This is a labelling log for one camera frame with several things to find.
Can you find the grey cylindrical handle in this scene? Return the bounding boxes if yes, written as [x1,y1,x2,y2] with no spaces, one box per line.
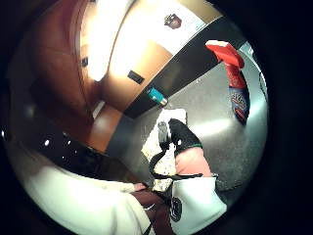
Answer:
[156,119,171,145]

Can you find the black cable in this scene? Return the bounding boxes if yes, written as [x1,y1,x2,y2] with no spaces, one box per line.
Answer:
[148,148,203,181]

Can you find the black wall plaque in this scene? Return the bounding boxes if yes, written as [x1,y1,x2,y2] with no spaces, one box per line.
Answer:
[126,70,146,86]

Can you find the white poster with dark emblem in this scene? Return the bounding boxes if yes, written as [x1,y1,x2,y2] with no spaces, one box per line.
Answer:
[148,0,207,57]

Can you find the white speckled cloth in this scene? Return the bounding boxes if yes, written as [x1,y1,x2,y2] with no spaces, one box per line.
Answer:
[141,108,189,194]

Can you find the red spray bottle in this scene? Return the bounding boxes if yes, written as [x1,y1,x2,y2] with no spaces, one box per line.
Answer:
[204,39,251,126]

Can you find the brown wooden door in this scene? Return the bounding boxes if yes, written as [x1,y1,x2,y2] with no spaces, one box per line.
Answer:
[30,0,99,131]

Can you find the the person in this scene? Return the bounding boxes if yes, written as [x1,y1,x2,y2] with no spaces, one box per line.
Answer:
[6,143,228,235]

